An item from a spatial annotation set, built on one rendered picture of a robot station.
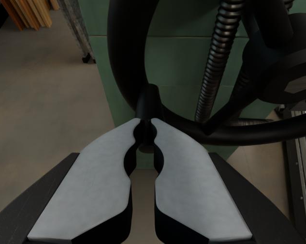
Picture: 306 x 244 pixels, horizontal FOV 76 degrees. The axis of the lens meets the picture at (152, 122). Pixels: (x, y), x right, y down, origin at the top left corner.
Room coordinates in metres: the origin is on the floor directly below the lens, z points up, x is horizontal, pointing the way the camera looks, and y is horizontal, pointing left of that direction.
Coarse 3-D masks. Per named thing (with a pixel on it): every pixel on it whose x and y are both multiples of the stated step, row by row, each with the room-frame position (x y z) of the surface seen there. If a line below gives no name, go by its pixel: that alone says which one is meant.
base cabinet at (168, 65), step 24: (96, 48) 0.30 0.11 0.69; (168, 48) 0.30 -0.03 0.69; (192, 48) 0.30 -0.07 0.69; (240, 48) 0.30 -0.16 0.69; (168, 72) 0.30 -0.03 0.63; (192, 72) 0.30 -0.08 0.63; (120, 96) 0.30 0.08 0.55; (168, 96) 0.30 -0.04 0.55; (192, 96) 0.30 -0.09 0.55; (216, 96) 0.30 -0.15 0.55; (120, 120) 0.30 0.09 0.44; (192, 120) 0.30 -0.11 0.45; (144, 168) 0.30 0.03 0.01
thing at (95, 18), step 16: (80, 0) 0.30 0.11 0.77; (96, 0) 0.30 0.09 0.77; (160, 0) 0.30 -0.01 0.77; (176, 0) 0.30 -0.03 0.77; (192, 0) 0.30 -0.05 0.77; (208, 0) 0.30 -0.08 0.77; (304, 0) 0.31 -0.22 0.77; (96, 16) 0.30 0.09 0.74; (160, 16) 0.30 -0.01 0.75; (176, 16) 0.30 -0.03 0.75; (192, 16) 0.30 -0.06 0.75; (208, 16) 0.30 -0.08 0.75; (96, 32) 0.30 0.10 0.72; (160, 32) 0.30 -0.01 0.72; (176, 32) 0.30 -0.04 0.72; (192, 32) 0.30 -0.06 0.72; (208, 32) 0.30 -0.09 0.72; (240, 32) 0.30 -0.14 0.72
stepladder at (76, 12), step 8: (72, 0) 1.05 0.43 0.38; (64, 8) 1.05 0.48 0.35; (72, 8) 1.03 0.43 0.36; (64, 16) 1.04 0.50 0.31; (80, 16) 1.06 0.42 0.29; (72, 24) 1.05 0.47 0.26; (80, 24) 1.03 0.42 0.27; (72, 32) 1.04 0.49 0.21; (80, 32) 1.02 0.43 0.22; (80, 40) 1.06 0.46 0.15; (88, 40) 1.04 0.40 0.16; (80, 48) 1.03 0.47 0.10; (88, 48) 1.02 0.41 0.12; (88, 56) 1.06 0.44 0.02
